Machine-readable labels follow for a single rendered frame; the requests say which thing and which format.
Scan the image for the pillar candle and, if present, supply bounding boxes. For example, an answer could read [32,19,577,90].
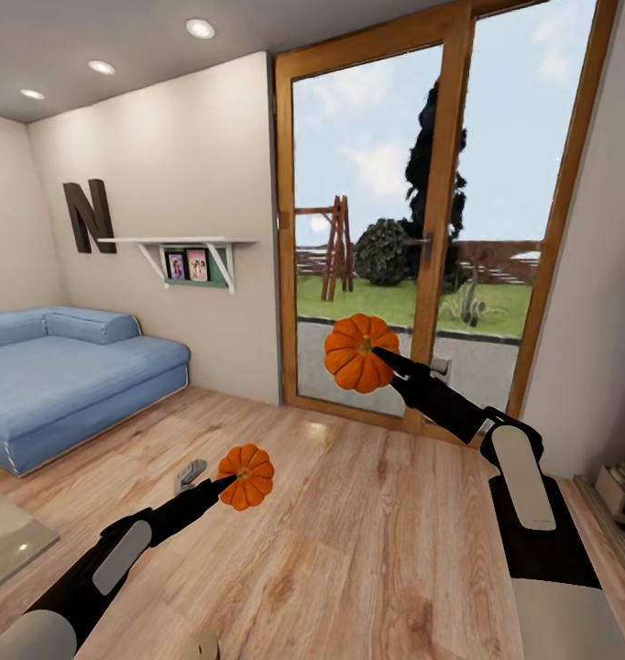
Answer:
[183,632,221,660]

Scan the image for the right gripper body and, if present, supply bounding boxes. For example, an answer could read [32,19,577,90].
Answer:
[401,362,464,427]

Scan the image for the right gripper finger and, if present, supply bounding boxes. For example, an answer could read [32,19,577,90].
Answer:
[390,374,406,397]
[372,346,419,377]

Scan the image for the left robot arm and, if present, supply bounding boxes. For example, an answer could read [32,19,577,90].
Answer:
[0,459,237,660]

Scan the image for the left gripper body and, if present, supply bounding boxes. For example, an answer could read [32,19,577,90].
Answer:
[168,479,220,531]

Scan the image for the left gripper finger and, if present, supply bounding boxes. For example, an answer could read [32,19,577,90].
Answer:
[213,475,237,495]

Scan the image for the pumpkin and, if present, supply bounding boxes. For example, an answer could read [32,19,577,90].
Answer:
[216,445,274,512]
[324,313,400,394]

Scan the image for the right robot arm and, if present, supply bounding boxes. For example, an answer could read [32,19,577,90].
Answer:
[372,346,625,660]

